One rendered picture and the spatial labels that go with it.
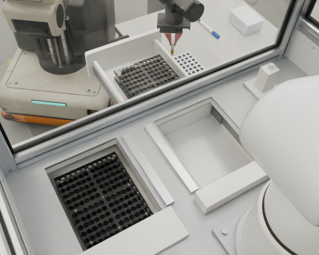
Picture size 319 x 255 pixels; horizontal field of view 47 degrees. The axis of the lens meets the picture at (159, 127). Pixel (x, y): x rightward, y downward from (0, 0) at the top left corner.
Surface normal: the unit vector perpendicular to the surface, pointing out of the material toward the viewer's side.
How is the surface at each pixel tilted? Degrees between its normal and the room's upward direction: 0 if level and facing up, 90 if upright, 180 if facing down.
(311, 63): 90
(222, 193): 0
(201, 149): 0
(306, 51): 90
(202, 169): 0
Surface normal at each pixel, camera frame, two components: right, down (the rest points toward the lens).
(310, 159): -0.63, -0.11
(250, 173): 0.04, -0.61
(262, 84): -0.86, 0.38
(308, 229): -0.79, 0.24
